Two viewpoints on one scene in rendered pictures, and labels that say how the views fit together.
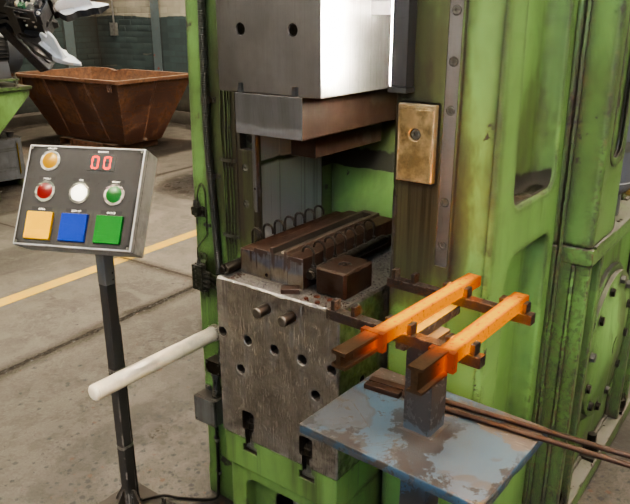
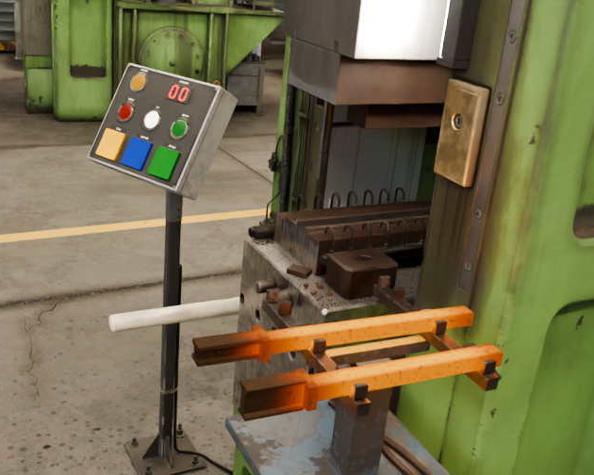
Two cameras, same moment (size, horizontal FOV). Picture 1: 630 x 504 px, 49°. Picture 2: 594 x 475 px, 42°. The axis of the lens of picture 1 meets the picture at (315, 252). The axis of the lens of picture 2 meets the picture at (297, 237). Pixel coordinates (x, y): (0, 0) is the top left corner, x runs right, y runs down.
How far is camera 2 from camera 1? 0.55 m
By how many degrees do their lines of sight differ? 23
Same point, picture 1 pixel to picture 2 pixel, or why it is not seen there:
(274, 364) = not seen: hidden behind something
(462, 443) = not seen: outside the picture
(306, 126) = (343, 89)
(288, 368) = (281, 358)
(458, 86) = (511, 69)
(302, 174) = (393, 148)
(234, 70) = (294, 13)
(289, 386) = not seen: hidden behind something
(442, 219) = (473, 233)
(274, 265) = (297, 240)
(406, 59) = (458, 25)
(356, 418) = (288, 433)
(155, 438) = (228, 396)
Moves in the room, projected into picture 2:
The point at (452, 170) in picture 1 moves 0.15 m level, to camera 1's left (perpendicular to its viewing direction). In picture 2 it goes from (491, 174) to (406, 156)
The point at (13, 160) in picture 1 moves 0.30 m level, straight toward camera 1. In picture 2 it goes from (253, 86) to (250, 92)
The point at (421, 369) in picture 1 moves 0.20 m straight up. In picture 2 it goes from (247, 389) to (260, 238)
